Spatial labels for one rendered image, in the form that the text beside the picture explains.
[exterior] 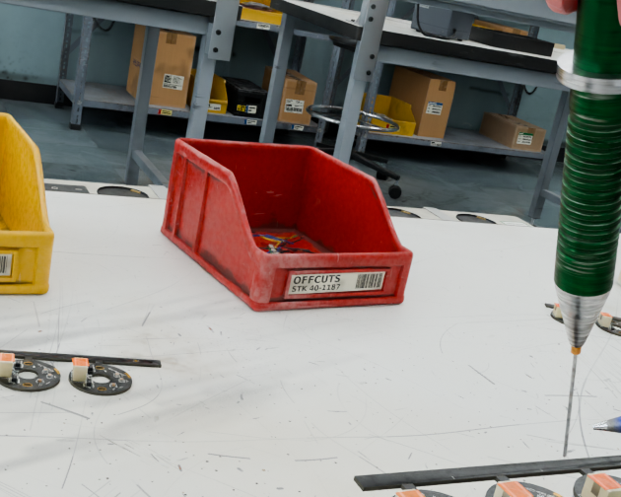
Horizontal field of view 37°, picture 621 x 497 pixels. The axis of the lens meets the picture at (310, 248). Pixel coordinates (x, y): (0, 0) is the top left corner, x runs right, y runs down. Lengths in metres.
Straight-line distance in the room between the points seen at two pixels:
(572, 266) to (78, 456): 0.21
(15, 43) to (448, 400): 4.26
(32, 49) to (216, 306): 4.18
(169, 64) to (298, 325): 3.87
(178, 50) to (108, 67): 0.50
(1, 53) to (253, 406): 4.27
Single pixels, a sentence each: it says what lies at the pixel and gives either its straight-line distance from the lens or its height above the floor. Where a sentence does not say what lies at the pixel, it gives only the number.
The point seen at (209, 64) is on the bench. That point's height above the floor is 0.58.
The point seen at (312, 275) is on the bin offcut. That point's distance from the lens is 0.49.
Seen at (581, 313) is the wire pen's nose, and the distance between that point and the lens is 0.19.
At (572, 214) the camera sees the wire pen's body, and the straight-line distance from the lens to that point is 0.17.
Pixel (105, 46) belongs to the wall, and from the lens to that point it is 4.68.
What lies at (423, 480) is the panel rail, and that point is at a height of 0.81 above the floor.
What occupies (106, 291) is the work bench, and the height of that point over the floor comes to 0.75.
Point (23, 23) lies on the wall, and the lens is 4.61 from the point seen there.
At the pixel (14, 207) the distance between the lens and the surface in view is 0.52.
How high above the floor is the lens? 0.93
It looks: 17 degrees down
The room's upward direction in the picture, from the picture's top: 12 degrees clockwise
